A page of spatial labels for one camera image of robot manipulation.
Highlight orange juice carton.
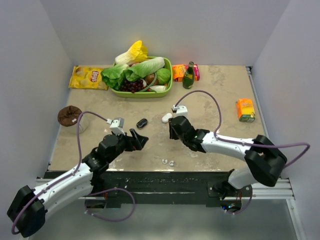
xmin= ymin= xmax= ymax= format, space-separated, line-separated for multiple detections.
xmin=235 ymin=98 xmax=256 ymax=123

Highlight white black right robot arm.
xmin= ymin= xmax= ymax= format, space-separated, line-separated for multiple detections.
xmin=168 ymin=116 xmax=287 ymax=197

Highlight orange pink snack box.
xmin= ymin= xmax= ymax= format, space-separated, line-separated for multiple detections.
xmin=172 ymin=64 xmax=200 ymax=82

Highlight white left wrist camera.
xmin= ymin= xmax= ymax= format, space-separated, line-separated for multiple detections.
xmin=106 ymin=117 xmax=125 ymax=136

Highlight round green cabbage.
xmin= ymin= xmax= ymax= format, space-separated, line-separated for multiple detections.
xmin=156 ymin=68 xmax=171 ymax=85

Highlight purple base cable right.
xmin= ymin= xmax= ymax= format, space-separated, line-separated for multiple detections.
xmin=224 ymin=195 xmax=253 ymax=215

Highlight brown topped beige cup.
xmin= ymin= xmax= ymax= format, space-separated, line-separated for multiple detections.
xmin=57 ymin=105 xmax=89 ymax=134

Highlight pale romaine lettuce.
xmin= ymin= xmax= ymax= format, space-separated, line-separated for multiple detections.
xmin=124 ymin=57 xmax=165 ymax=82

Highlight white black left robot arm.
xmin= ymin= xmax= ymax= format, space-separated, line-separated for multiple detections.
xmin=7 ymin=128 xmax=149 ymax=238

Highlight white earbud charging case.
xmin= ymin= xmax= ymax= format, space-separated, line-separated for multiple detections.
xmin=161 ymin=113 xmax=173 ymax=124

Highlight green plastic basket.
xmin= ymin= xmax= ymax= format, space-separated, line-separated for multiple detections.
xmin=112 ymin=57 xmax=173 ymax=99

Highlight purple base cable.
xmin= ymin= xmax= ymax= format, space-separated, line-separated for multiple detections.
xmin=224 ymin=195 xmax=253 ymax=215
xmin=84 ymin=187 xmax=136 ymax=222

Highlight green glass bottle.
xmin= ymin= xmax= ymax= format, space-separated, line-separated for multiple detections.
xmin=182 ymin=61 xmax=195 ymax=89

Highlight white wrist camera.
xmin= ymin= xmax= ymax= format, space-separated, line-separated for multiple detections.
xmin=106 ymin=117 xmax=125 ymax=136
xmin=171 ymin=105 xmax=188 ymax=118

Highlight dark red grapes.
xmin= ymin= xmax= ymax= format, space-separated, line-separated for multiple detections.
xmin=119 ymin=79 xmax=147 ymax=93

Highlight brown onion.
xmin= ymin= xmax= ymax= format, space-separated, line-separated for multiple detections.
xmin=145 ymin=73 xmax=159 ymax=86

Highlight yellow napa cabbage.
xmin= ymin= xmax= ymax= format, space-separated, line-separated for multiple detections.
xmin=114 ymin=40 xmax=148 ymax=65

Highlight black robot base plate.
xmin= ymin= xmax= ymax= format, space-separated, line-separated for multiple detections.
xmin=84 ymin=171 xmax=252 ymax=210

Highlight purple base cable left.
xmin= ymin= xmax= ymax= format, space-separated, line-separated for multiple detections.
xmin=84 ymin=187 xmax=136 ymax=222

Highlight green lettuce leaf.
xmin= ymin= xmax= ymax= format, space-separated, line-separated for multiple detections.
xmin=100 ymin=63 xmax=129 ymax=91

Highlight black earbud charging case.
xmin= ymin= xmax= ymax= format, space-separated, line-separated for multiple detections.
xmin=136 ymin=118 xmax=148 ymax=129

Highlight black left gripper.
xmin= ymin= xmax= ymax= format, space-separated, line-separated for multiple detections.
xmin=107 ymin=128 xmax=148 ymax=164

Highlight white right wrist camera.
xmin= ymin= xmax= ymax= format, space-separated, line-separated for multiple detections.
xmin=171 ymin=105 xmax=188 ymax=118

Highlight yellow Lays chips bag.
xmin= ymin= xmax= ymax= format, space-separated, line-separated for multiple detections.
xmin=68 ymin=66 xmax=108 ymax=90

